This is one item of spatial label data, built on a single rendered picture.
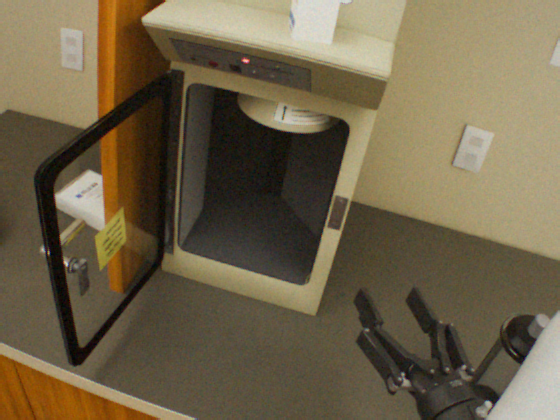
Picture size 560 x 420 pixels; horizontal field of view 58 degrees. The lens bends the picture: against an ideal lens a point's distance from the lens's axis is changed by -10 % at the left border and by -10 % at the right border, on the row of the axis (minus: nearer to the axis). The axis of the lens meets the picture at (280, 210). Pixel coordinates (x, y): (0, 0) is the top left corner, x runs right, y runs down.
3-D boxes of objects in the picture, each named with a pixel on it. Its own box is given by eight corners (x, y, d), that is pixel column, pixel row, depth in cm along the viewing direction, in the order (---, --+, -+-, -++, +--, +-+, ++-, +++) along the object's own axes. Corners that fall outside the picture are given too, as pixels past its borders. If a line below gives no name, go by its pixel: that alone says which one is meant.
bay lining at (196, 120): (217, 177, 125) (235, 30, 103) (330, 208, 123) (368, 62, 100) (176, 247, 106) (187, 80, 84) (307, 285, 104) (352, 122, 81)
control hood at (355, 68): (170, 53, 81) (175, -8, 75) (380, 104, 79) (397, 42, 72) (136, 84, 73) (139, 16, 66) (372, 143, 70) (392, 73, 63)
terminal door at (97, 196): (164, 260, 106) (172, 71, 81) (73, 371, 83) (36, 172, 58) (160, 258, 107) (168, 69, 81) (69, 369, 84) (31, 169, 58)
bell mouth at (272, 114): (254, 73, 101) (258, 46, 98) (347, 96, 100) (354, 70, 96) (223, 116, 87) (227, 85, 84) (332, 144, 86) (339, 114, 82)
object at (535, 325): (499, 319, 86) (516, 292, 82) (546, 330, 85) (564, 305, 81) (501, 361, 79) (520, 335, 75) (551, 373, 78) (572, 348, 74)
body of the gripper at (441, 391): (493, 395, 63) (460, 342, 70) (442, 404, 60) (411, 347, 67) (463, 429, 67) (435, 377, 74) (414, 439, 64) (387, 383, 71)
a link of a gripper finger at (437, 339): (442, 371, 68) (451, 373, 68) (438, 315, 77) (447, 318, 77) (428, 389, 70) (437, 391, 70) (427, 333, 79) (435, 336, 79)
